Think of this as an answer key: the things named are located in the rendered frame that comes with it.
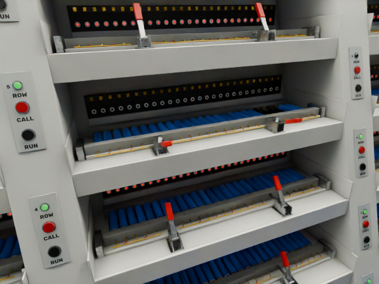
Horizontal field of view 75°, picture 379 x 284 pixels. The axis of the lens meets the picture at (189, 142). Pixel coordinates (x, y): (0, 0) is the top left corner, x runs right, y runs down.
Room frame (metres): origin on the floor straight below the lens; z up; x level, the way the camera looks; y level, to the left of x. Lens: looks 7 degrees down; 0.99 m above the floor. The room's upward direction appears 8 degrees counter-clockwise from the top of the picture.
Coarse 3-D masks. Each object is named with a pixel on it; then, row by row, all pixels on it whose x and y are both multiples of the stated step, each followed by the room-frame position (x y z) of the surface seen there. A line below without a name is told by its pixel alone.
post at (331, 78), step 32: (288, 0) 0.73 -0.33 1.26; (320, 0) 0.63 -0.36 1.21; (352, 0) 0.60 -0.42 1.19; (352, 32) 0.60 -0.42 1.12; (288, 64) 0.75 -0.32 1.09; (320, 64) 0.64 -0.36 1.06; (288, 96) 0.76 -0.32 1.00; (352, 128) 0.59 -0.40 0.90; (320, 160) 0.66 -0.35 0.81; (352, 160) 0.59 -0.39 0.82; (352, 192) 0.59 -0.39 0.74; (320, 224) 0.68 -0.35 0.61; (352, 224) 0.59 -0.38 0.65
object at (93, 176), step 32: (256, 96) 0.72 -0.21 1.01; (320, 96) 0.64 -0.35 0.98; (288, 128) 0.56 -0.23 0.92; (320, 128) 0.57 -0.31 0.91; (96, 160) 0.45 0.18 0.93; (128, 160) 0.45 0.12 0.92; (160, 160) 0.45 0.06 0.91; (192, 160) 0.47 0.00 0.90; (224, 160) 0.50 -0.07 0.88; (96, 192) 0.43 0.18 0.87
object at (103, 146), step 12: (312, 108) 0.63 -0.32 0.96; (240, 120) 0.56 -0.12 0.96; (252, 120) 0.57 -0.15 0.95; (264, 120) 0.58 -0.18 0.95; (156, 132) 0.51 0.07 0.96; (168, 132) 0.51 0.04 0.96; (180, 132) 0.51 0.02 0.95; (192, 132) 0.52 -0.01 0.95; (204, 132) 0.53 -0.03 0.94; (216, 132) 0.54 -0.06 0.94; (228, 132) 0.53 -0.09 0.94; (84, 144) 0.47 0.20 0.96; (96, 144) 0.47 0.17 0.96; (108, 144) 0.47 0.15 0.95; (120, 144) 0.48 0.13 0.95; (132, 144) 0.49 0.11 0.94; (144, 144) 0.49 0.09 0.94; (96, 156) 0.45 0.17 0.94
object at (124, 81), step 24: (72, 0) 0.61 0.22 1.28; (96, 0) 0.62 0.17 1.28; (120, 0) 0.64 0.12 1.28; (144, 0) 0.66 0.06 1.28; (168, 0) 0.68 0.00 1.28; (192, 0) 0.70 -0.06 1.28; (216, 0) 0.72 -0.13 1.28; (240, 0) 0.74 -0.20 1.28; (264, 0) 0.77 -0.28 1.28; (192, 72) 0.69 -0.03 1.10; (216, 72) 0.71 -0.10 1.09; (240, 72) 0.73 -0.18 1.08; (264, 72) 0.76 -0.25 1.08; (72, 96) 0.60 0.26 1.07
